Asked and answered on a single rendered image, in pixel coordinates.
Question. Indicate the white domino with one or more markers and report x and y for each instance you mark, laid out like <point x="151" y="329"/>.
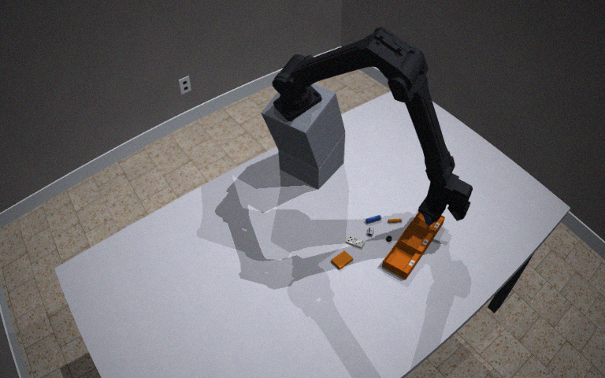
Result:
<point x="355" y="242"/>

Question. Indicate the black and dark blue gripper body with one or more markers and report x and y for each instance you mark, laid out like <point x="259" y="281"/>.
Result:
<point x="425" y="207"/>

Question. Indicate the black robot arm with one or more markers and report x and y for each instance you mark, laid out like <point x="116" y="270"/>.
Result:
<point x="401" y="72"/>

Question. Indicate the blue battery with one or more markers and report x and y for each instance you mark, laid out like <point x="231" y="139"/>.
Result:
<point x="372" y="219"/>

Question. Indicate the orange three-compartment tray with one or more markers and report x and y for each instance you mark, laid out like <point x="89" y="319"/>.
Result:
<point x="405" y="254"/>

